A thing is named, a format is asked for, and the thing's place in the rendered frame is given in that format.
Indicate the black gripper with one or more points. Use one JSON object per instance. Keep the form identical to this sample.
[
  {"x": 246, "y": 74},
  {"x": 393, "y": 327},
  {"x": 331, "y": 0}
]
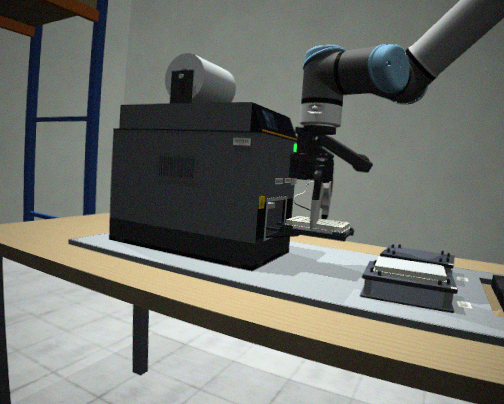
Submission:
[{"x": 304, "y": 166}]

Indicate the white roll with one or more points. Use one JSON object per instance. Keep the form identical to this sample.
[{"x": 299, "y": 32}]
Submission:
[{"x": 210, "y": 82}]

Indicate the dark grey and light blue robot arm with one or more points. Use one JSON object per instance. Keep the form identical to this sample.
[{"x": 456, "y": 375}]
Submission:
[{"x": 329, "y": 74}]

